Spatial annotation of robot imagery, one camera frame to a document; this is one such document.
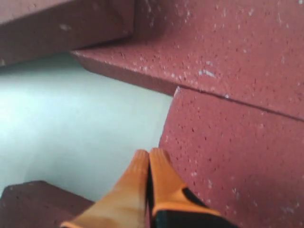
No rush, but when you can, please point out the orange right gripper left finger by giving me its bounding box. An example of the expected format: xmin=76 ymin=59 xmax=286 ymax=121
xmin=60 ymin=150 xmax=149 ymax=228

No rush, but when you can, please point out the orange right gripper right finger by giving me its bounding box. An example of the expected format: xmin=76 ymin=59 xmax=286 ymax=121
xmin=149 ymin=148 xmax=225 ymax=228

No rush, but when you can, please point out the red brick top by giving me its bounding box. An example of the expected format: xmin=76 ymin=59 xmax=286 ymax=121
xmin=0 ymin=180 xmax=93 ymax=228

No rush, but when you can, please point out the red brick with white mark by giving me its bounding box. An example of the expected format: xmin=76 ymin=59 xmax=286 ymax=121
xmin=72 ymin=0 xmax=304 ymax=120

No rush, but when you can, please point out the red brick middle right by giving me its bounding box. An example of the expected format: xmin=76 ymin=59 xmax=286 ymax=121
xmin=159 ymin=88 xmax=304 ymax=228

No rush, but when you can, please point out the red brick rear under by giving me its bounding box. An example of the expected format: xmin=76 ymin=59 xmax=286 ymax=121
xmin=0 ymin=0 xmax=135 ymax=67

